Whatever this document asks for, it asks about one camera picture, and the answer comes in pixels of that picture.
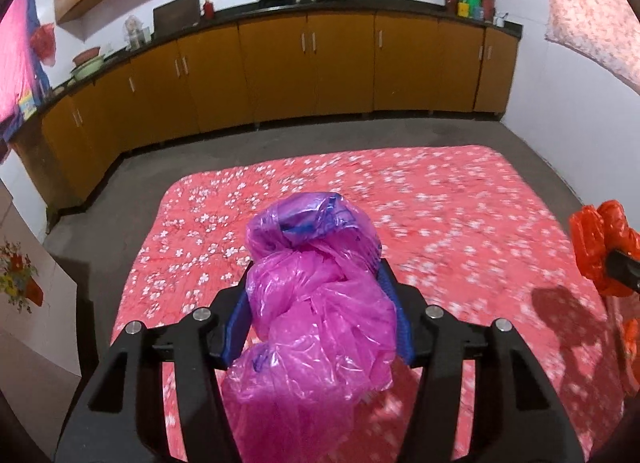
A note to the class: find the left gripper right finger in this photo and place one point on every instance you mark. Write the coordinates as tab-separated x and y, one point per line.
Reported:
517	416

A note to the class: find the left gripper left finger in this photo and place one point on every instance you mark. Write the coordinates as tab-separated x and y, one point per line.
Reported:
119	417

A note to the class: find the large red plastic bag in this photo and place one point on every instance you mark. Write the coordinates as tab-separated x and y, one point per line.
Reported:
596	233

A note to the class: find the magenta plastic bag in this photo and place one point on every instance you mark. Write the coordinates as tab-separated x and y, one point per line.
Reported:
326	330

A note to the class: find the brown lower kitchen cabinets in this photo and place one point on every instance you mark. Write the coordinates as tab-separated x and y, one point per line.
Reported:
306	64

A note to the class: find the small orange plastic bag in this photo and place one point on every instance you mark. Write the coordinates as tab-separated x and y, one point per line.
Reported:
631	347

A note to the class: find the flower sticker white cabinet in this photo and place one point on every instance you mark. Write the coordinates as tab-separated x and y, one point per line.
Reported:
38	298

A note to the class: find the pink floral tablecloth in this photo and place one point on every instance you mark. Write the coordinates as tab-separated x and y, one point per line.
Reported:
457	223

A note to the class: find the pink hanging floral cloth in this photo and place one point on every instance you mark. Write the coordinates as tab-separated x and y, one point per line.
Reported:
604	31

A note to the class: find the pink window curtain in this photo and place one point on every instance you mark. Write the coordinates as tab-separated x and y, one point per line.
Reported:
23	82

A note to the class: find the stacked bowls on counter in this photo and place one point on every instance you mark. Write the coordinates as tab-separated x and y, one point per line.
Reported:
87	63

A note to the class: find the clear jars on counter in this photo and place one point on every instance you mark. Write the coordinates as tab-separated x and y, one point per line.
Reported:
137	35

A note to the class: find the dark cutting board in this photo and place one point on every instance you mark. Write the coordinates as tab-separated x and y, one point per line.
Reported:
174	16

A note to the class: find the red bottle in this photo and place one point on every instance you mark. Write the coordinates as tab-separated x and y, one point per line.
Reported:
208	10

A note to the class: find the red bag hanging on wall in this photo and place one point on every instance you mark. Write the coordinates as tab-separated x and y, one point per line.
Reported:
43	44

